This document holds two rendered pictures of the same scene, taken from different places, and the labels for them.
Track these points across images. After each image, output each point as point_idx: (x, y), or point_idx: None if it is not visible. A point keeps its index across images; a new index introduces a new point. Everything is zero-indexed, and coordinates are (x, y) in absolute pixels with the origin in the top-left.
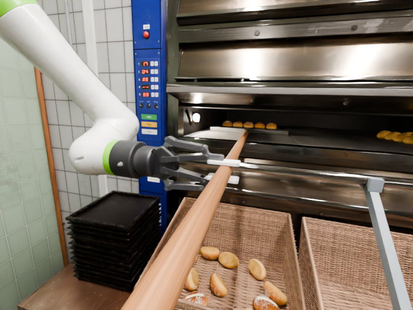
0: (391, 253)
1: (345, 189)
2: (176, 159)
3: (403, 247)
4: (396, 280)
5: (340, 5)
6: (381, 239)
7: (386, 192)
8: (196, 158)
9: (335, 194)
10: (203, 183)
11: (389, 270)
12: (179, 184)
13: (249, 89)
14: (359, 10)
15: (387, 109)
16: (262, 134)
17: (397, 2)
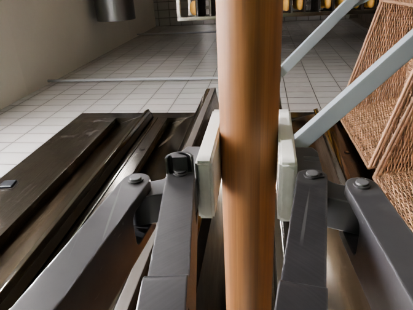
0: (370, 69)
1: (343, 276)
2: (168, 277)
3: (410, 203)
4: (402, 42)
5: (0, 298)
6: (357, 87)
7: (327, 234)
8: (179, 199)
9: (359, 288)
10: (326, 178)
11: (394, 53)
12: (405, 305)
13: None
14: (28, 282)
15: (196, 259)
16: None
17: (46, 244)
